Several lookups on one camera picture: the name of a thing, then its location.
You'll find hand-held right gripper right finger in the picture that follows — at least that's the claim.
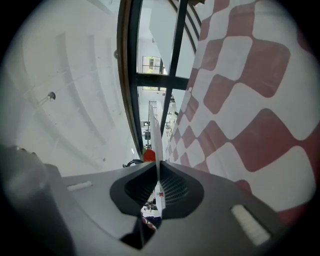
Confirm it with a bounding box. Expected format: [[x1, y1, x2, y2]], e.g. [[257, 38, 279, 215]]
[[142, 161, 296, 256]]

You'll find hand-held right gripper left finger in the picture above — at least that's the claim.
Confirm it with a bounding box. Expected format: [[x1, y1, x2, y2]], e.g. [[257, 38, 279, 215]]
[[44, 161, 160, 256]]

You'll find red strawberry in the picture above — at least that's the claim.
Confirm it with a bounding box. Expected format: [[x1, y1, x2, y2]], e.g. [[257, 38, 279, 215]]
[[142, 148, 156, 163]]

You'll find white round plate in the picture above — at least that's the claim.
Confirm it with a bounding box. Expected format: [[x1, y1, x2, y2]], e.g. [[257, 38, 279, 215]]
[[148, 103, 167, 219]]

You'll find checkered tablecloth table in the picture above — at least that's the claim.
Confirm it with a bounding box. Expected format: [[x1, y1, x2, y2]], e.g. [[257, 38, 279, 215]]
[[164, 0, 318, 226]]

